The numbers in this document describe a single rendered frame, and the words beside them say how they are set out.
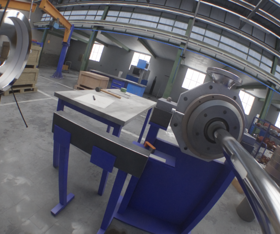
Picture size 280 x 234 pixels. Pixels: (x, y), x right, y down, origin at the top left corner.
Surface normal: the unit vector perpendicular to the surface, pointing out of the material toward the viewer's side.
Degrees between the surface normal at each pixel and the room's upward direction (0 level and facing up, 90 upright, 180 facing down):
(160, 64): 90
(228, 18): 90
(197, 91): 90
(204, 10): 90
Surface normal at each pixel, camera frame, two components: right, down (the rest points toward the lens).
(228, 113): -0.26, 0.18
